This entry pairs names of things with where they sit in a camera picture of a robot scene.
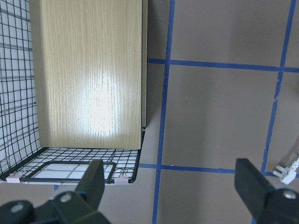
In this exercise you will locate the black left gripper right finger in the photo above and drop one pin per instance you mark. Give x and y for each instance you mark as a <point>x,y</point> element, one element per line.
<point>267,204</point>

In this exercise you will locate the pink binder clip left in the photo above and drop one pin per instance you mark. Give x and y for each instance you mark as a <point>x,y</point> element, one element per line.
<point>13,179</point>

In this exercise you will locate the pink binder clip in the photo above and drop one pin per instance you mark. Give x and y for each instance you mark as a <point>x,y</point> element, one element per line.
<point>13,179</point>
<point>122,179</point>

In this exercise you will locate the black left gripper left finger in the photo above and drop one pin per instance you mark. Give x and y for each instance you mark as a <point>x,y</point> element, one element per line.
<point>78,206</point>

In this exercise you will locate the wooden board in basket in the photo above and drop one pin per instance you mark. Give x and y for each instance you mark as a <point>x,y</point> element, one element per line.
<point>90,72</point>

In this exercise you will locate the wire basket with checkered cloth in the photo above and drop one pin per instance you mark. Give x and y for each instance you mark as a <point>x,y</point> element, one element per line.
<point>20,150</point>

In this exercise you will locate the pink binder clip right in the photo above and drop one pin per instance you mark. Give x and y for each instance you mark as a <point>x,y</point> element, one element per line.
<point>122,179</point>

